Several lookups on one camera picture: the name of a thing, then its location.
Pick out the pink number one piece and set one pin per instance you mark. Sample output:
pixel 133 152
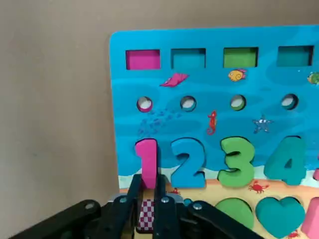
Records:
pixel 147 161

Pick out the teal heart piece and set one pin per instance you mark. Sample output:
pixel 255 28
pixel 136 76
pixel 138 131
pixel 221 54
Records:
pixel 279 216

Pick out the pink trapezoid piece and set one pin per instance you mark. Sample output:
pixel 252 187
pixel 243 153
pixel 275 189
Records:
pixel 312 221

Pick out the blue number two piece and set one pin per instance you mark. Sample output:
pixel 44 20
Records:
pixel 189 180

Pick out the magenta number five piece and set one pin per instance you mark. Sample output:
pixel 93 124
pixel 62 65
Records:
pixel 317 174

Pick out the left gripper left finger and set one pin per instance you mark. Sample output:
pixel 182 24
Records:
pixel 104 221

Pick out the teal number four piece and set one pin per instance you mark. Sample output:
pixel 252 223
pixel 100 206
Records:
pixel 297 154

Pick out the colourful wooden toy board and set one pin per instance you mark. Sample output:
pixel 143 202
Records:
pixel 174 112

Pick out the green number three piece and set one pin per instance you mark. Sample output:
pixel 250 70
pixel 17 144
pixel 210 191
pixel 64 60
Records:
pixel 248 174

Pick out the green circle piece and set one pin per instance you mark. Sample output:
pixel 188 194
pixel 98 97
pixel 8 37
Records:
pixel 234 211

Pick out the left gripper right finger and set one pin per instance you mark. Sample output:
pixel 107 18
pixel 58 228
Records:
pixel 174 221

